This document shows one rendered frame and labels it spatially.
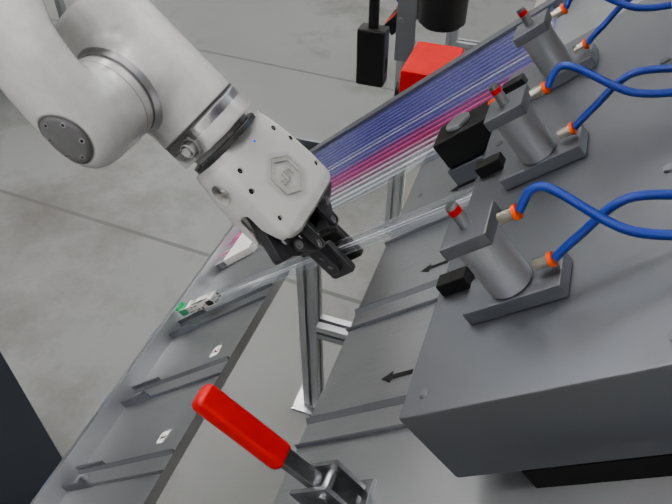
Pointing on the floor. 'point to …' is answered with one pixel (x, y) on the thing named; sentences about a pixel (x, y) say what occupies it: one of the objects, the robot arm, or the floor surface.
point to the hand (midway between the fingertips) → (336, 251)
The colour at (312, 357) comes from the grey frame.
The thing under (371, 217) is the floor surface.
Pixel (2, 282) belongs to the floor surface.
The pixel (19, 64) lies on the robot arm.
